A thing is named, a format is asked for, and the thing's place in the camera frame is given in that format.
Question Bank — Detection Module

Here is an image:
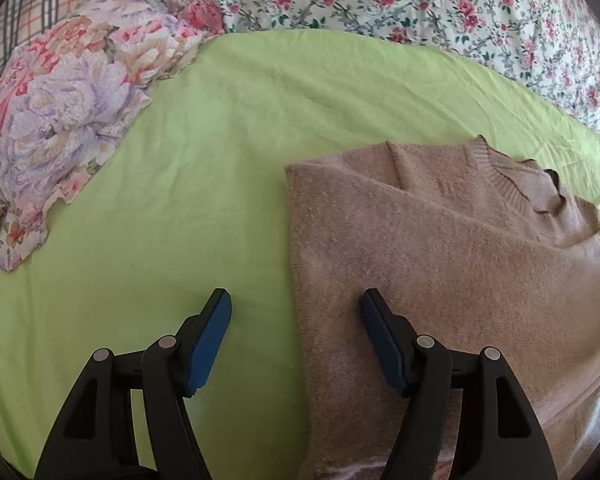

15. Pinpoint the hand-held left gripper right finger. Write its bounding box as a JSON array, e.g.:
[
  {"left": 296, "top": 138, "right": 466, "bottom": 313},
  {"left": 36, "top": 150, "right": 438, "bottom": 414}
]
[{"left": 361, "top": 288, "right": 561, "bottom": 480}]

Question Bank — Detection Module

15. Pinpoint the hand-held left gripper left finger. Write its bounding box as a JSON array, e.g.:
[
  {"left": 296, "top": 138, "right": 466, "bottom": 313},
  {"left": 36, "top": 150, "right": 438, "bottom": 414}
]
[{"left": 34, "top": 288, "right": 232, "bottom": 480}]

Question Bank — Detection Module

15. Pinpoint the pink-beige knit sweater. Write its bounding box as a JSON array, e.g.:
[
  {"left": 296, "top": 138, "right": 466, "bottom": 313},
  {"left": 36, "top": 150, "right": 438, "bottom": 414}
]
[{"left": 284, "top": 135, "right": 600, "bottom": 480}]

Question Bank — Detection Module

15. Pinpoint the light green bed sheet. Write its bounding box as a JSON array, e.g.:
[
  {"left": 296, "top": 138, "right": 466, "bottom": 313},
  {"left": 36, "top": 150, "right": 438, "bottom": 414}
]
[{"left": 0, "top": 29, "right": 600, "bottom": 478}]

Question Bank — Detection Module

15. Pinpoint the purple peony print pillow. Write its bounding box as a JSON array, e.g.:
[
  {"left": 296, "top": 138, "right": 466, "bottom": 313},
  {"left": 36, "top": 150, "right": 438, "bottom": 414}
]
[{"left": 0, "top": 0, "right": 226, "bottom": 273}]

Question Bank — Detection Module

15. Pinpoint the rose print white quilt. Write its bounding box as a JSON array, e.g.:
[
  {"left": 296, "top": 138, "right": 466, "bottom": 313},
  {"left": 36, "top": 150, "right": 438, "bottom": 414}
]
[{"left": 105, "top": 0, "right": 600, "bottom": 153}]

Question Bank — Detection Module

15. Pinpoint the plaid bed sheet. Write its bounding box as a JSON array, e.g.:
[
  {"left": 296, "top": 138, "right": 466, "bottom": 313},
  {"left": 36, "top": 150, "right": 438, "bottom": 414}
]
[{"left": 0, "top": 0, "right": 106, "bottom": 441}]

